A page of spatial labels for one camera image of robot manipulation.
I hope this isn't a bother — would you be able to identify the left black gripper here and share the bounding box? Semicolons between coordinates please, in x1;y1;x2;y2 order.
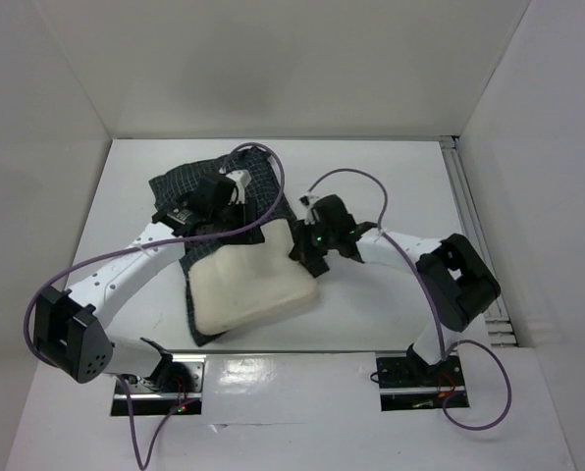
209;197;264;244

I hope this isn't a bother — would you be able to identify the dark blue checkered pillowcase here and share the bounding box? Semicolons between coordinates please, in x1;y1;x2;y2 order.
149;146;280;346

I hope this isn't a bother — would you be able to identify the cream white pillow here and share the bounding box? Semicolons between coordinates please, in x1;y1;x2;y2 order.
187;219;318;336

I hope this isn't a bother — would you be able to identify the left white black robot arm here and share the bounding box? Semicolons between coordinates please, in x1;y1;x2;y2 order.
33;170;264;392

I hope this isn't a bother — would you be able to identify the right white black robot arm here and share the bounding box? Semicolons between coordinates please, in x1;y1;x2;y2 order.
289;194;501;385

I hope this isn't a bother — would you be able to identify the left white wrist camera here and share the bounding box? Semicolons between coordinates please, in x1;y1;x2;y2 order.
225;170;252;204

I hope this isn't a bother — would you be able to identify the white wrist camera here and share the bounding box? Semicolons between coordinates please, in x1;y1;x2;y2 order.
225;170;252;204
299;192;321;226

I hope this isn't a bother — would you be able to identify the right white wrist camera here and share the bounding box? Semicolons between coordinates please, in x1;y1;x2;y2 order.
299;192;321;226

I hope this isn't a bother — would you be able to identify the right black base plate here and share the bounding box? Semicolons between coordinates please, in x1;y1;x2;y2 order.
369;352;470;412

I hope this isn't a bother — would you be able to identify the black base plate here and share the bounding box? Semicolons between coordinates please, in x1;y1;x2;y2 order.
123;357;205;417
369;352;470;412

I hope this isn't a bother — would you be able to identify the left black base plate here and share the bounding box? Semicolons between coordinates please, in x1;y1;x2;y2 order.
123;357;205;417

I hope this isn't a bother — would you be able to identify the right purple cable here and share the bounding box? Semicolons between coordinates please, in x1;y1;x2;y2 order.
305;168;514;431

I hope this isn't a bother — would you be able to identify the purple cable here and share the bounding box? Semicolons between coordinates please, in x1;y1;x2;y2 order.
305;168;514;431
23;141;287;471

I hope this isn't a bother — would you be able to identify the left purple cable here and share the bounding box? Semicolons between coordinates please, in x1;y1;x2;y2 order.
23;141;287;471

